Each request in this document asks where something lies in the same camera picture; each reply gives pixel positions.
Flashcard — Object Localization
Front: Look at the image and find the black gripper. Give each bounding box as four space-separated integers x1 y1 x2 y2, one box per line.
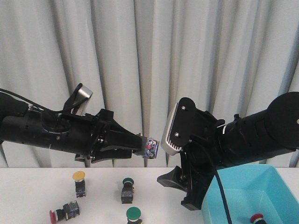
157 109 225 210
56 108 147 164

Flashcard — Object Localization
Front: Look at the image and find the yellow push button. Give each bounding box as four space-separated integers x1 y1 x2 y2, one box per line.
72 171 86 198
135 135 159 159

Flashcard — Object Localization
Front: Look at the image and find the red push button front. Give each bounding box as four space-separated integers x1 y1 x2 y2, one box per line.
250 213 267 224

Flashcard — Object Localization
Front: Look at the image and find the red push button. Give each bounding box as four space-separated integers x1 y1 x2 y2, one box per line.
250 213 267 224
49 201 80 224

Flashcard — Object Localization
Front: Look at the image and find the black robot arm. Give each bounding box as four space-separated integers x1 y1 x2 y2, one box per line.
0 92 147 163
157 92 299 210

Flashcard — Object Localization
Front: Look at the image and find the light blue plastic box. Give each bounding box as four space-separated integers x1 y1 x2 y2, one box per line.
201 164 299 224

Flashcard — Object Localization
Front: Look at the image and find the green push button far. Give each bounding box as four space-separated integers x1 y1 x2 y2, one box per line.
121 177 135 204

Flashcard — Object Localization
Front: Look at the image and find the green push button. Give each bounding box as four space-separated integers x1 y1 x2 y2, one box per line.
126 207 142 224
121 177 135 204

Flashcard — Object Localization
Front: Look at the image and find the green push button near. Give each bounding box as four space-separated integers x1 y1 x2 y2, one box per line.
126 207 142 224

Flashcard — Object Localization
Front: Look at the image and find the red push button lying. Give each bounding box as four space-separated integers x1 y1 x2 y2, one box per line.
49 201 80 224

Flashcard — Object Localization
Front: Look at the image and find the grey pleated curtain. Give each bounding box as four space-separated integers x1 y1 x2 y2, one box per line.
0 0 299 168

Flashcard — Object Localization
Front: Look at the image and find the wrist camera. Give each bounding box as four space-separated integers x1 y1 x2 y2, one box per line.
161 97 196 156
63 83 93 116

